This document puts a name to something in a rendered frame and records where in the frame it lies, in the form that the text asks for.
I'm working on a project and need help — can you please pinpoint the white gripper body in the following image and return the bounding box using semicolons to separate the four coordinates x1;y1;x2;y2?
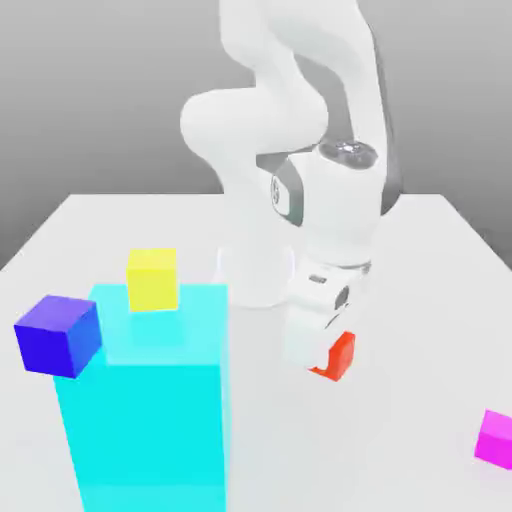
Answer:
282;302;346;370

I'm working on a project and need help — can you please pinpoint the small red cube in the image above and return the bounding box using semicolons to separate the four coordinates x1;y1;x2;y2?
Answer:
308;330;357;383

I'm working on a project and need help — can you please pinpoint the small yellow cube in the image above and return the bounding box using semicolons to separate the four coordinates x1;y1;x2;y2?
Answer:
126;248;180;313

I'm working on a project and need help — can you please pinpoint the small magenta cube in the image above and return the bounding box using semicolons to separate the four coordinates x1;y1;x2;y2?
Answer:
474;409;512;470

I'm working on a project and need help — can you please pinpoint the small blue cube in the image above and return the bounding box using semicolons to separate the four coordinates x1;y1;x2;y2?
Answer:
13;294;104;380

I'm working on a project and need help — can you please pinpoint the large cyan box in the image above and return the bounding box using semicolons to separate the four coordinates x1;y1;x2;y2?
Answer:
52;282;232;512

